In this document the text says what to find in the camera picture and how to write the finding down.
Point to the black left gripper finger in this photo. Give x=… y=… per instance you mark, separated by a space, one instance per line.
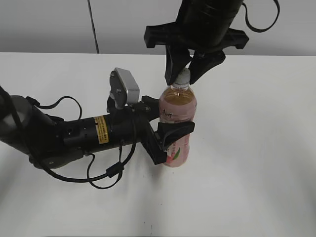
x=169 y=133
x=152 y=107

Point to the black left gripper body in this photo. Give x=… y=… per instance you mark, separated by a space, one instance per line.
x=130 y=125

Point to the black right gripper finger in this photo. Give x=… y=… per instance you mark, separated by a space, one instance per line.
x=177 y=57
x=201 y=63

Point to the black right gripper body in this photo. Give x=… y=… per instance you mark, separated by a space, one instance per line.
x=197 y=32

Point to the white bottle cap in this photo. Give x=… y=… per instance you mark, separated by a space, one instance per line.
x=183 y=77

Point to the pink oolong tea bottle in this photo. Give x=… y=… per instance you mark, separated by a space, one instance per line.
x=177 y=108

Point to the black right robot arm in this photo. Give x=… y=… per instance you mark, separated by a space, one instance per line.
x=210 y=8

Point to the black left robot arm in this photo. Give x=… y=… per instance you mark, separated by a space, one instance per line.
x=55 y=142

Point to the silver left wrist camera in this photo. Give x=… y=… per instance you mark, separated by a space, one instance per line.
x=124 y=88

